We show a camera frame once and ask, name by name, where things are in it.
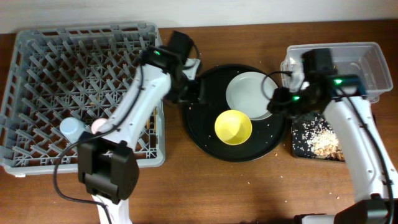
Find food scraps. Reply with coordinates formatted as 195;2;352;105
294;116;345;162

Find yellow bowl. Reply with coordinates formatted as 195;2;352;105
214;110;252;146

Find pink cup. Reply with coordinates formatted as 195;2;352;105
90;118;107;134

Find blue cup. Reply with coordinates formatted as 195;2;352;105
60;117;90;144

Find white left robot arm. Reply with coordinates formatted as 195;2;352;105
76;44;200;223

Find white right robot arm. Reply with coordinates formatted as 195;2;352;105
267;49;397;224

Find grey dishwasher rack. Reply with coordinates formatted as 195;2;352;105
1;23;162;177

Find grey lower plate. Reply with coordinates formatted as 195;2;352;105
250;111;272;121

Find round black tray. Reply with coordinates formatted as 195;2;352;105
181;64;289;162

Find black rectangular bin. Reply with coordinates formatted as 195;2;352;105
291;111;379;162

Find white upper plate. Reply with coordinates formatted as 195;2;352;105
226;72;278;119

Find clear plastic bin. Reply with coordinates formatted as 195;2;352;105
280;42;393;103

